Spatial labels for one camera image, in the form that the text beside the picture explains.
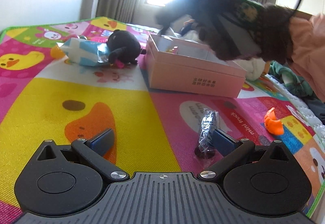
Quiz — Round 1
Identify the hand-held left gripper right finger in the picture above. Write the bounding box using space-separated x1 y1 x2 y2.
197 129 290 181

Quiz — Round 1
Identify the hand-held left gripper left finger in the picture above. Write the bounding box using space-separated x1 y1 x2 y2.
38 128 129 181

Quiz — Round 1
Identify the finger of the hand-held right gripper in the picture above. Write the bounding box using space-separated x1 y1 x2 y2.
154 0 201 35

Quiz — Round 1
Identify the black comb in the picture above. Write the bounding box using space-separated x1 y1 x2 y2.
194 110 220 157

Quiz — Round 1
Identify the orange plastic toy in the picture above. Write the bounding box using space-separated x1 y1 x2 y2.
263 108 284 135

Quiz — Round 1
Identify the black plush toy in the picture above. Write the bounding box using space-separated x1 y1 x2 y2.
106 29 146 67

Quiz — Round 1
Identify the pink cardboard box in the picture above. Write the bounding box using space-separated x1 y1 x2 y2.
145 34 247 99

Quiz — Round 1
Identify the blue and white tissue pack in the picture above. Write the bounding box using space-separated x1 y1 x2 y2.
59 38 112 67

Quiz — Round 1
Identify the person's right forearm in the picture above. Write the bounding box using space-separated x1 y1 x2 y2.
198 3 325 103

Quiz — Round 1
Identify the white fleece blanket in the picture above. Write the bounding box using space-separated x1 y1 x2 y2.
162 17 268 80

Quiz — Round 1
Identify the colourful cartoon play mat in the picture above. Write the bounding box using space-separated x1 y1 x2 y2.
0 16 325 217

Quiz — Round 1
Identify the green blanket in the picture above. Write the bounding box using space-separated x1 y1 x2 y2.
269 60 316 99

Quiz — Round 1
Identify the white quilted bedspread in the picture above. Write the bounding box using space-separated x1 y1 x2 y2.
265 74 325 135

